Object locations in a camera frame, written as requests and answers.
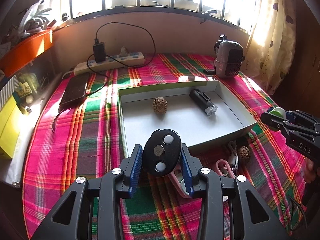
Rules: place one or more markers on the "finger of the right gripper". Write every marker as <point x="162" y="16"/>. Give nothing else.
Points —
<point x="275" y="123"/>
<point x="303" y="119"/>

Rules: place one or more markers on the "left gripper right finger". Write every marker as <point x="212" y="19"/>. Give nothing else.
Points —
<point x="250" y="217"/>

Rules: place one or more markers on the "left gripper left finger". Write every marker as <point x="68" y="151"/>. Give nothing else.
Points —
<point x="72" y="215"/>

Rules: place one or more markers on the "green white spool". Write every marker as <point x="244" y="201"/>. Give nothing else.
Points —
<point x="278" y="111"/>

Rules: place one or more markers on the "small brown walnut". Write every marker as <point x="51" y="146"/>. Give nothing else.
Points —
<point x="243" y="155"/>

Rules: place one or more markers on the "pink clip with green pads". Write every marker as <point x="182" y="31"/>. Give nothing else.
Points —
<point x="222" y="168"/>

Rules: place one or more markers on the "black bike light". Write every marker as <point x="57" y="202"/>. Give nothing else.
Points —
<point x="203" y="101"/>

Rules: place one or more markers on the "pink case with green pad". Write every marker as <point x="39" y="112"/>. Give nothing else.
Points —
<point x="177" y="180"/>

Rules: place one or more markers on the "large brown walnut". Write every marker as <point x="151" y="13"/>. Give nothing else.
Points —
<point x="160" y="105"/>

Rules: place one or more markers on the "polka dot curtain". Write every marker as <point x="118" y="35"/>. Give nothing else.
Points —
<point x="271" y="46"/>

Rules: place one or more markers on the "green white cardboard box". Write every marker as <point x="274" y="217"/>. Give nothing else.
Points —
<point x="196" y="129"/>

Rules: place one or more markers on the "plaid pink green bedsheet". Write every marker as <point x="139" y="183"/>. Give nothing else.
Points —
<point x="86" y="141"/>

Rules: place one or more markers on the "grey portable heater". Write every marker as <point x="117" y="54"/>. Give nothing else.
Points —
<point x="229" y="57"/>

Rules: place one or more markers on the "black phone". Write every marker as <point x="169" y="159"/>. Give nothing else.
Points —
<point x="75" y="92"/>

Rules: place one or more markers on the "yellow box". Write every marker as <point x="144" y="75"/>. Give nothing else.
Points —
<point x="10" y="128"/>

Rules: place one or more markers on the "small green figurine card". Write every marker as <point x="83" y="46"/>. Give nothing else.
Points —
<point x="23" y="89"/>

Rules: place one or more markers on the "striped box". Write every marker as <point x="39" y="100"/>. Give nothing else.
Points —
<point x="8" y="90"/>

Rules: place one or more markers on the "beige power strip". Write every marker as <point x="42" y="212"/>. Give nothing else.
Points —
<point x="132" y="59"/>

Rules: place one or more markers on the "black charger adapter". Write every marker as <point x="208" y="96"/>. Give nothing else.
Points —
<point x="99" y="51"/>

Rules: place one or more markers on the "orange planter tray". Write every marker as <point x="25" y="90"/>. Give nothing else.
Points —
<point x="26" y="51"/>

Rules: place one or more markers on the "potted succulent plant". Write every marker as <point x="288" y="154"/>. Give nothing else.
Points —
<point x="36" y="19"/>

